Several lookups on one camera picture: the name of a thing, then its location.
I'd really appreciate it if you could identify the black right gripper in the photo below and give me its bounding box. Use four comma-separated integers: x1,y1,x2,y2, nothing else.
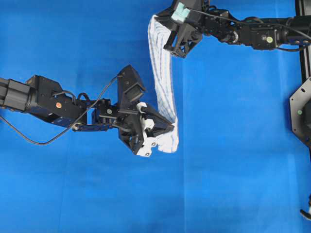
157,0,207,58

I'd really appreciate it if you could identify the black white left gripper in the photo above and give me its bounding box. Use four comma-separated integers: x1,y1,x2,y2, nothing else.
114,102,174,157

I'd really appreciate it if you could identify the white blue striped towel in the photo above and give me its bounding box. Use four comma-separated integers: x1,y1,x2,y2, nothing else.
147,15,179,153

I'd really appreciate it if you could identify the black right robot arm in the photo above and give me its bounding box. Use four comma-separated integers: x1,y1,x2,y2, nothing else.
155,0,311,58

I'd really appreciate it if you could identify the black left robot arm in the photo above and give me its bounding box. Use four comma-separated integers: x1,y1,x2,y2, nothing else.
0,74,174,157

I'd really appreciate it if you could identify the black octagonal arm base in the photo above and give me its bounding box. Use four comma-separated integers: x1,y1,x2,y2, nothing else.
289,77,311,148

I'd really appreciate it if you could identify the teal tape on gripper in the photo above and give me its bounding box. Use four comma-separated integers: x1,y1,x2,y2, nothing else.
171,2,190,24

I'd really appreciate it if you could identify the black white object at edge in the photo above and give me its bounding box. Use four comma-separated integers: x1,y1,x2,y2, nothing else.
299,194,311,220

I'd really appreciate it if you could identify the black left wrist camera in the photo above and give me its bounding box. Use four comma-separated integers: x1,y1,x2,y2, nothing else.
117,65,146,110

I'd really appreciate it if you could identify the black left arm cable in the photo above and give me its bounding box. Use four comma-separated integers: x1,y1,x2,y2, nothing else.
0,74,123,146

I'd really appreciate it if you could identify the black aluminium frame rail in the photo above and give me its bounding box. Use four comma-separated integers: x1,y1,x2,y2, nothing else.
295,0,311,83

